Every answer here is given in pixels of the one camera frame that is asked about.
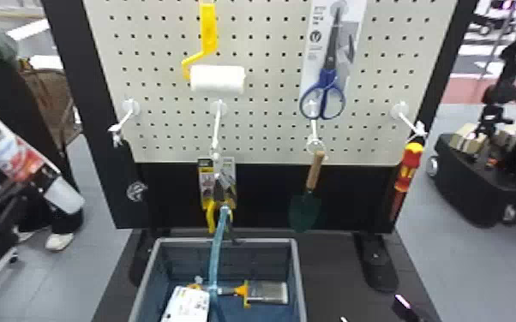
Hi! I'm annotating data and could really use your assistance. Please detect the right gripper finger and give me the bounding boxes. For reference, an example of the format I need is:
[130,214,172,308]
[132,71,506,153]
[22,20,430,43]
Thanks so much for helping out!
[391,294,440,322]

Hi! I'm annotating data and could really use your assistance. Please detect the white tube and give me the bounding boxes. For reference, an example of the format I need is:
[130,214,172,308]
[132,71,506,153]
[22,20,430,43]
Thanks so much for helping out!
[0,85,87,216]

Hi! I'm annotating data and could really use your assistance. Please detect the grey paint brush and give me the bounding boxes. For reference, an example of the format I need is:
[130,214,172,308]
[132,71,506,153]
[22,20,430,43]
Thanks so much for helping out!
[185,278,290,310]

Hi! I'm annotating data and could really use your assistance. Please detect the green trowel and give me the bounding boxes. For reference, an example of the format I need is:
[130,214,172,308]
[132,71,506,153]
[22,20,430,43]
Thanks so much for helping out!
[287,150,327,234]

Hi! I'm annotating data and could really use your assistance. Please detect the red screwdriver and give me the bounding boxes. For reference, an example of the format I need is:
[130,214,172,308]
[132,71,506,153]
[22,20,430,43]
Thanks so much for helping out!
[389,140,426,223]

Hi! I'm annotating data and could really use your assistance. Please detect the white packet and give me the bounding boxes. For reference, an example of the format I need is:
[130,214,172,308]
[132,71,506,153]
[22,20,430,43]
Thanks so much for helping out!
[160,284,212,322]

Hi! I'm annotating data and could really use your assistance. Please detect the white pegboard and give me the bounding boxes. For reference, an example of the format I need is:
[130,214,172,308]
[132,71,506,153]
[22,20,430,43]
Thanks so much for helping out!
[40,0,481,295]

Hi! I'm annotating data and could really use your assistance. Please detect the blue basket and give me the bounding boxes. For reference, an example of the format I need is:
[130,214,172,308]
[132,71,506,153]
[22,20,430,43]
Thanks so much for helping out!
[128,204,309,322]

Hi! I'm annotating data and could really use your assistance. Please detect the yellow pliers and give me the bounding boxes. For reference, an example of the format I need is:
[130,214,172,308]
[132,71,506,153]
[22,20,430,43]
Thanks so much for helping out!
[196,154,238,236]

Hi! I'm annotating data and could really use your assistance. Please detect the blue scissors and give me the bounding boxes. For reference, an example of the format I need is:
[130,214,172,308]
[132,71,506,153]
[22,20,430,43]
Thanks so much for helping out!
[297,0,369,122]

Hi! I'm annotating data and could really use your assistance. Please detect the yellow paint roller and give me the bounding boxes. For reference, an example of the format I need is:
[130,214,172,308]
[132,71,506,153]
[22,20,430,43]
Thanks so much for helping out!
[181,2,247,96]

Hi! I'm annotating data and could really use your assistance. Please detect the person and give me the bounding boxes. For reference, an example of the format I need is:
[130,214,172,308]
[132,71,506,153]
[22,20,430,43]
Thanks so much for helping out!
[0,10,87,253]

